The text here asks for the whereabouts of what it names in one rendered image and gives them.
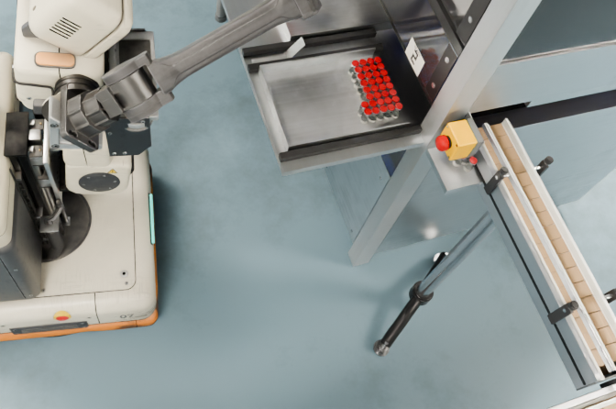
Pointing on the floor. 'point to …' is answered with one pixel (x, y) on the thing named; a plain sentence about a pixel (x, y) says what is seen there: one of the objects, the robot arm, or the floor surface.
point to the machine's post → (466, 82)
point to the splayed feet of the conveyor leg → (405, 314)
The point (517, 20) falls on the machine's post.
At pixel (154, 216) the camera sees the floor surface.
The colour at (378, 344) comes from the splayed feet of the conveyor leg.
